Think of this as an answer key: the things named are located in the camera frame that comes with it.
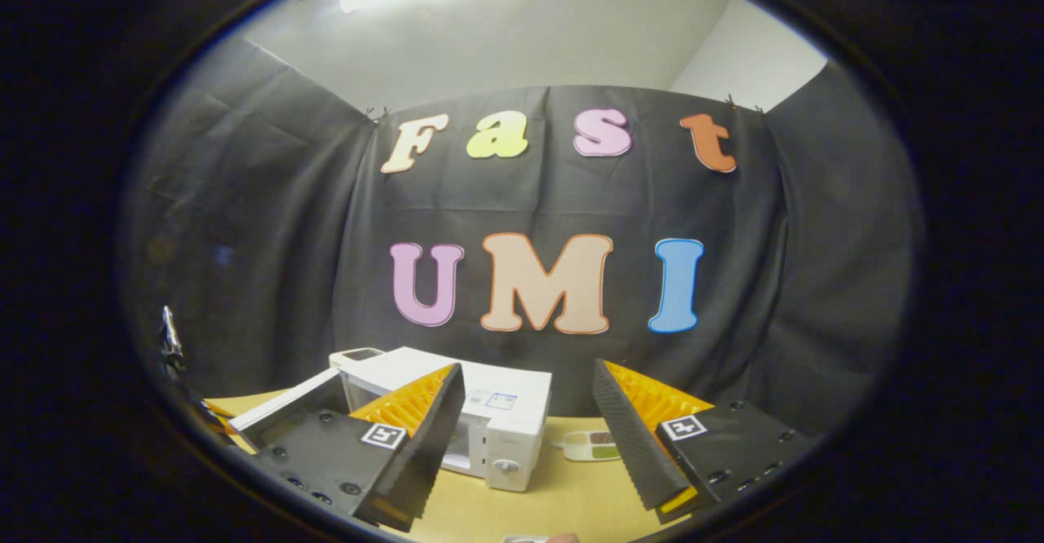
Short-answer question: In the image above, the black backdrop cloth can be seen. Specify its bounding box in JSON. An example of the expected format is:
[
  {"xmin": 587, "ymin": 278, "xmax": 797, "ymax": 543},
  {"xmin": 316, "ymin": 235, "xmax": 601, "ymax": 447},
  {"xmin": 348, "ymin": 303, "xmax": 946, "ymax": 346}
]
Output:
[{"xmin": 122, "ymin": 33, "xmax": 922, "ymax": 438}]

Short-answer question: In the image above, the white toaster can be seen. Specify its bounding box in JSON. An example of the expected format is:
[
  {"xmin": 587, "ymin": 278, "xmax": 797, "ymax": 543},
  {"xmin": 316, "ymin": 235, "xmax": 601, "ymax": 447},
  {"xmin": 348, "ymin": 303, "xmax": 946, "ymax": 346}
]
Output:
[{"xmin": 329, "ymin": 347, "xmax": 384, "ymax": 369}]

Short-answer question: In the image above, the white divided seasoning dish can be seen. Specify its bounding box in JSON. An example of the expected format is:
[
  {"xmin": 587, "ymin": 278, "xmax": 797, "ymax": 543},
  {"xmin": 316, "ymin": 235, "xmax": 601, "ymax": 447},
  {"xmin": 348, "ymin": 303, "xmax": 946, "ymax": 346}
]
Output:
[{"xmin": 563, "ymin": 430, "xmax": 625, "ymax": 462}]

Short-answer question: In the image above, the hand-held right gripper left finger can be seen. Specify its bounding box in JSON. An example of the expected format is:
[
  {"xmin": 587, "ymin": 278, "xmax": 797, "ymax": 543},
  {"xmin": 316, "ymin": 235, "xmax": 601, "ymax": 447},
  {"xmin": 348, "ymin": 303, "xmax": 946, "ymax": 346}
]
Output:
[{"xmin": 251, "ymin": 363, "xmax": 467, "ymax": 532}]

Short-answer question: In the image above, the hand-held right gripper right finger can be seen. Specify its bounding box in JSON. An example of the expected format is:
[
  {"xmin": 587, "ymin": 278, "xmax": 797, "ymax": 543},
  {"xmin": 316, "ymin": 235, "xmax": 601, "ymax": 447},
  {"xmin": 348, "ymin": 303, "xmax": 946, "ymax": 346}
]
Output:
[{"xmin": 591, "ymin": 358, "xmax": 814, "ymax": 525}]

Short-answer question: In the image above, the white microwave oven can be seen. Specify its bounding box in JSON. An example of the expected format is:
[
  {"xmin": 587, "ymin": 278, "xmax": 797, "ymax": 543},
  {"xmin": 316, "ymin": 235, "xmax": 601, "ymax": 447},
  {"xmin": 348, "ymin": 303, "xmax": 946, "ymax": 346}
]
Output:
[{"xmin": 228, "ymin": 347, "xmax": 554, "ymax": 492}]

